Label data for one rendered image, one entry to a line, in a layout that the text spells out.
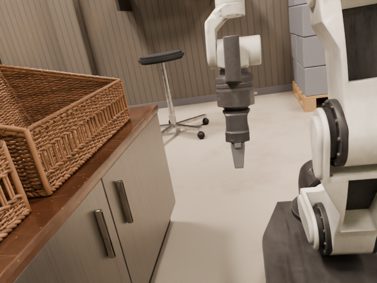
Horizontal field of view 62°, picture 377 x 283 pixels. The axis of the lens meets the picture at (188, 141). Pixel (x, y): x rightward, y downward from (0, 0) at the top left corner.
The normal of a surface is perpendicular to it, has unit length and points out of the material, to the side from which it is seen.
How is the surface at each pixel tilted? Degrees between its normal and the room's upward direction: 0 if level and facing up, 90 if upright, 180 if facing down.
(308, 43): 90
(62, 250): 90
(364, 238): 107
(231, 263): 0
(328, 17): 68
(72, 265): 90
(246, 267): 0
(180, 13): 90
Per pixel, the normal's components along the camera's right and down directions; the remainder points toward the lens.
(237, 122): -0.15, 0.23
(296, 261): -0.17, -0.92
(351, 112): -0.18, -0.04
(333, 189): -0.09, 0.53
